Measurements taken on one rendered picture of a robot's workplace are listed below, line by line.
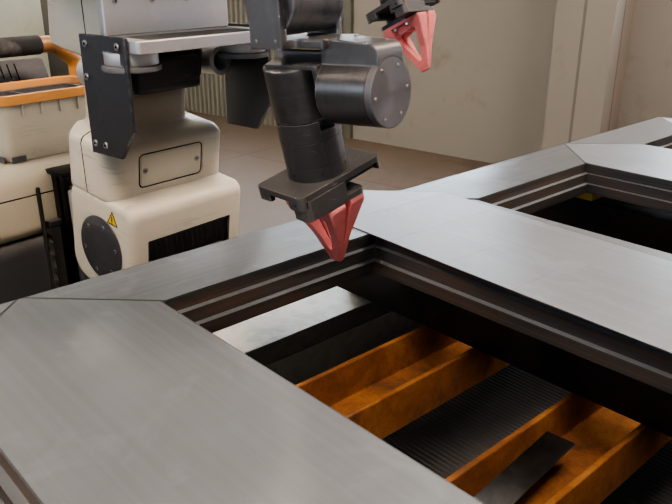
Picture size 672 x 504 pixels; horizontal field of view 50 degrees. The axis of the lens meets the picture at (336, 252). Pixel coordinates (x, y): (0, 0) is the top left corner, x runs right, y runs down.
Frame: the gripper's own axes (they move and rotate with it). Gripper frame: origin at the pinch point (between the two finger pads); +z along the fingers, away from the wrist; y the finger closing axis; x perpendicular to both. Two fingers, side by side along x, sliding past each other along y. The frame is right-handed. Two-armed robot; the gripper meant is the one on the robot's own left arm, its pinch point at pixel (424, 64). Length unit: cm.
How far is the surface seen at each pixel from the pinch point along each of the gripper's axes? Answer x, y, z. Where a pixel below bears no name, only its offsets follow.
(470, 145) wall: 182, 304, 9
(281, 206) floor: 209, 161, 6
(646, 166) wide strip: -17.8, 18.6, 24.9
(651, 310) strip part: -32, -30, 32
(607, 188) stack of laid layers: -13.6, 13.1, 25.8
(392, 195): 0.2, -16.9, 15.7
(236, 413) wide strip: -18, -63, 25
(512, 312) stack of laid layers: -20.7, -32.6, 29.4
